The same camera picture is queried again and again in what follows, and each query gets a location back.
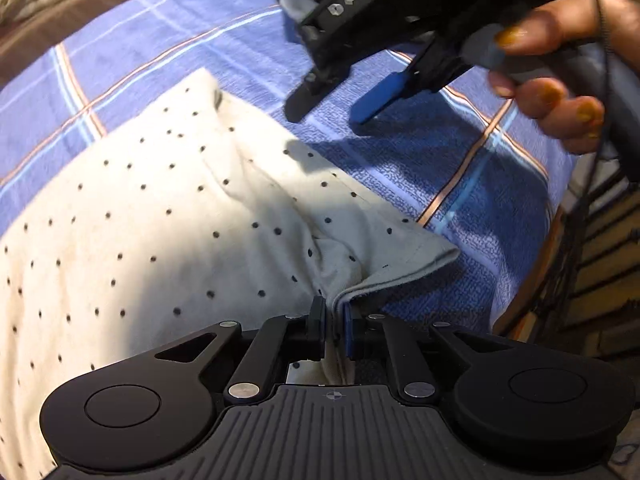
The white polka-dot garment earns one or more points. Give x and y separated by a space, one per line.
175 210

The person's right hand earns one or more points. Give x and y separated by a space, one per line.
550 25

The blue plaid blanket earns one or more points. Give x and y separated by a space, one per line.
425 170

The brown cloth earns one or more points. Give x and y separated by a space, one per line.
100 15

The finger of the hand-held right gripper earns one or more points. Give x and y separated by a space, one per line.
380 97
300 100

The dark wooden slatted frame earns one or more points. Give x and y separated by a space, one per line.
600 270

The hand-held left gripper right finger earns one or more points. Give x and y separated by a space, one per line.
348 332

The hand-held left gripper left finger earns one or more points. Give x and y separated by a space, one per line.
322 332

